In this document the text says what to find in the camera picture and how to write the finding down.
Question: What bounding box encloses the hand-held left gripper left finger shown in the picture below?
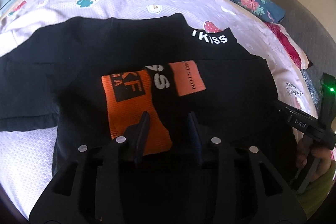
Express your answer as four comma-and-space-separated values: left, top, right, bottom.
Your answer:
28, 111, 151, 224

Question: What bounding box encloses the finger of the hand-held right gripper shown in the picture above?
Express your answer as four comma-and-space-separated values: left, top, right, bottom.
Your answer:
272, 100, 292, 122

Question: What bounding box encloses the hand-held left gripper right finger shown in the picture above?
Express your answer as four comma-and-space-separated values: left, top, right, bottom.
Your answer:
187, 111, 307, 224

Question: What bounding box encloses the black printed t-shirt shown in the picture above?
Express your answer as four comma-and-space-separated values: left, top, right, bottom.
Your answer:
0, 13, 300, 180

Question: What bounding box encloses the person's right forearm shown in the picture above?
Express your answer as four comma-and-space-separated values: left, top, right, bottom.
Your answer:
297, 160, 336, 216

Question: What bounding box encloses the person's right hand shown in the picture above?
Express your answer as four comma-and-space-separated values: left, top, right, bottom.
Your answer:
295, 139, 336, 170

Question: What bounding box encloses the blue patterned cloth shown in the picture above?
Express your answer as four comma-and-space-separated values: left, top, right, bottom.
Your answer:
301, 70, 323, 107

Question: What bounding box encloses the red floral pillow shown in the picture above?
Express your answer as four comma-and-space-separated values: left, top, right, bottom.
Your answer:
265, 21, 314, 69

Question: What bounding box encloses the grey headboard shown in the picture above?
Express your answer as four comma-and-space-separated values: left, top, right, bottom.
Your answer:
259, 0, 336, 83

